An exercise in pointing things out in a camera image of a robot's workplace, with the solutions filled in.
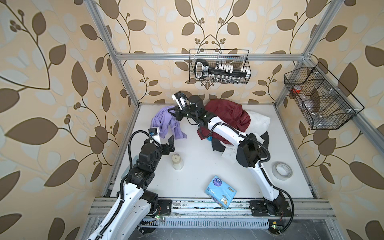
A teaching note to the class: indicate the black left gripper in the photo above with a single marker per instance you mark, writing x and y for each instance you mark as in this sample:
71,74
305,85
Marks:
166,151

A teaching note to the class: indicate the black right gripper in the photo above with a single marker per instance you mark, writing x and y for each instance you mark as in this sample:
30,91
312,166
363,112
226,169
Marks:
178,114

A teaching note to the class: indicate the purple cloth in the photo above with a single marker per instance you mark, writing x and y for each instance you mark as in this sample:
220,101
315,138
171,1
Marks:
165,121

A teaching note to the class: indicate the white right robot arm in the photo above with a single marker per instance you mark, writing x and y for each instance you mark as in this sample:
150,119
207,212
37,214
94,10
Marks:
250,154

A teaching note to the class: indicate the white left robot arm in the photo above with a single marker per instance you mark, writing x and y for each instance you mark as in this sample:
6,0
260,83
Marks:
134,202

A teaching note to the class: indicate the white cloth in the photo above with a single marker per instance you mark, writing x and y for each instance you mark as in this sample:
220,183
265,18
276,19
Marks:
258,126

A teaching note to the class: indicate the translucent plastic bottle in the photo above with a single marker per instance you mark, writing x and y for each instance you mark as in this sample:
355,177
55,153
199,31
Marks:
177,162

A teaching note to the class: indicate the maroon shirt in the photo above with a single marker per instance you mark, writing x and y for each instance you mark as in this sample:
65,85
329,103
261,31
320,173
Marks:
230,112

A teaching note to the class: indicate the black socket set holder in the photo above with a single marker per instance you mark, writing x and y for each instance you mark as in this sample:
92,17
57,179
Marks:
203,70

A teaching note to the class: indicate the blue tissue pack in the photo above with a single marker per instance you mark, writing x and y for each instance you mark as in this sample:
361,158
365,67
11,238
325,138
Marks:
220,192

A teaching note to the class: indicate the roll of clear tape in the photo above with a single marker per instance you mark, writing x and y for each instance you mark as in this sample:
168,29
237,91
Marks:
282,171

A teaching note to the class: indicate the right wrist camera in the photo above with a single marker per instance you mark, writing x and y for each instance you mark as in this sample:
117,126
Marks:
182,101

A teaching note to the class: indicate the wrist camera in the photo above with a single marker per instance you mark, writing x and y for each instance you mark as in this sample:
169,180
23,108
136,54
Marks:
155,133
182,101

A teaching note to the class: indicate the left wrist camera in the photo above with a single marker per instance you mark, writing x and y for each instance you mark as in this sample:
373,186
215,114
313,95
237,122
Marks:
155,133

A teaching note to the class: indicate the black wire basket back wall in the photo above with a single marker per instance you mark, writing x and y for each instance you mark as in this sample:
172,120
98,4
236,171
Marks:
234,57

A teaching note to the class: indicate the black wire basket wall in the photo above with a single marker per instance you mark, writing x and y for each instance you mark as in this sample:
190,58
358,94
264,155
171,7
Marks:
324,100
234,57

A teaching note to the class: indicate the black wire basket right wall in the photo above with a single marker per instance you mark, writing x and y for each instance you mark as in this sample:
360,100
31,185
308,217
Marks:
324,100

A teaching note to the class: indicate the aluminium frame post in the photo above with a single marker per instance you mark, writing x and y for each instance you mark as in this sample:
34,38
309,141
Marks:
303,31

